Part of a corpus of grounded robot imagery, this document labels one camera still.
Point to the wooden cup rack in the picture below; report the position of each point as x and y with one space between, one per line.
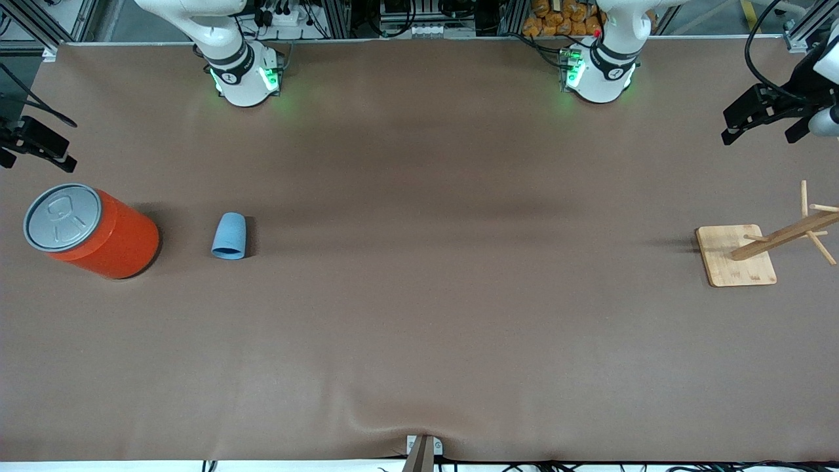
734 262

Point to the metal camera pole bracket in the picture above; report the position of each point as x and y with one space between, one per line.
423 455

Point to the light blue plastic cup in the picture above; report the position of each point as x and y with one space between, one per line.
229 236

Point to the brown table mat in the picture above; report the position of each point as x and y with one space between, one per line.
419 295

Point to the aluminium frame post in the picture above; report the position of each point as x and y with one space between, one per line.
82 19
29 26
813 23
335 18
512 16

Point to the bag of orange snacks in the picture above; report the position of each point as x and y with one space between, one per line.
557 23

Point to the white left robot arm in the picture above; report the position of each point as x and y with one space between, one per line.
606 78

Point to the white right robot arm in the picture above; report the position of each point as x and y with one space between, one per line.
242 85

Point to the orange can with silver lid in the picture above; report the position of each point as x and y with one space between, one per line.
111 242

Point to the white terminal strip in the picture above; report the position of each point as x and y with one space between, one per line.
429 30

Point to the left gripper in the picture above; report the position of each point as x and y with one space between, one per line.
797 98

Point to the white power strip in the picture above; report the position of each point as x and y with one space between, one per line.
282 18

